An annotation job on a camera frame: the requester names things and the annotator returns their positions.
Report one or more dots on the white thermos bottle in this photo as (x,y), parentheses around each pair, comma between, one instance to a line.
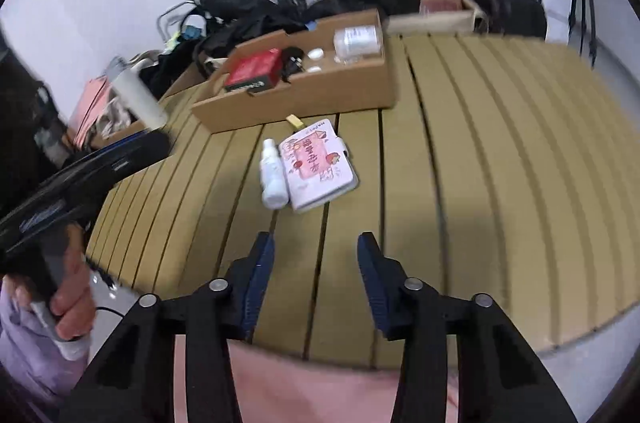
(140,95)

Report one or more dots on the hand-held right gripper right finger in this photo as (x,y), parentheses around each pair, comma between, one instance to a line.
(372,278)

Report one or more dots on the pink backpack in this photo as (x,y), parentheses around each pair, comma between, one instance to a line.
(92,103)

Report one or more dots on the beige clothes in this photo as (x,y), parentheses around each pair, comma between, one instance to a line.
(110,115)

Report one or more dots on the cardboard box with clothes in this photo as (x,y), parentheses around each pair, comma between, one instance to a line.
(120,135)

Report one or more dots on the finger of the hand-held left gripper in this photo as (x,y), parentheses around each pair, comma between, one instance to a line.
(135,153)

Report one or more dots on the black bag pile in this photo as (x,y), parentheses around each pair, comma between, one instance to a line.
(250,15)

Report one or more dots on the black folding cart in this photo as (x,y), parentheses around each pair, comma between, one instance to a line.
(35,128)

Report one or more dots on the person's left hand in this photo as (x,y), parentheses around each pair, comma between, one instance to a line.
(75,298)

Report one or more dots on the black charger plug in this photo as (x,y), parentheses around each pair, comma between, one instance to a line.
(291,60)

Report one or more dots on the clear jar with white label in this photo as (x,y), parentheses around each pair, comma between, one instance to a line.
(357,40)

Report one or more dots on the red box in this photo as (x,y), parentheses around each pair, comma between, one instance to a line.
(252,68)

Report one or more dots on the cardboard tray box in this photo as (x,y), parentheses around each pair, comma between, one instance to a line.
(300,103)

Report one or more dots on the small white round jar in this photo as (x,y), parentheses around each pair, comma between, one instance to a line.
(315,53)
(314,69)

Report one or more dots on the small white bottle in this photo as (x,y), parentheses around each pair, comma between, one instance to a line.
(274,173)

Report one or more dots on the pink printed packet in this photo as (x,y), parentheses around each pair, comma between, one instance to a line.
(317,165)

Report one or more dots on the pink padded jacket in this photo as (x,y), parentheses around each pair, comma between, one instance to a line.
(310,393)

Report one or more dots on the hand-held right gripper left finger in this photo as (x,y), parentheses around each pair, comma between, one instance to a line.
(260,273)

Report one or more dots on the white metal frame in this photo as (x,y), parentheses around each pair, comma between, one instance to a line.
(170,15)

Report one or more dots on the person's left forearm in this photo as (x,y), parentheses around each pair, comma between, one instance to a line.
(25,353)

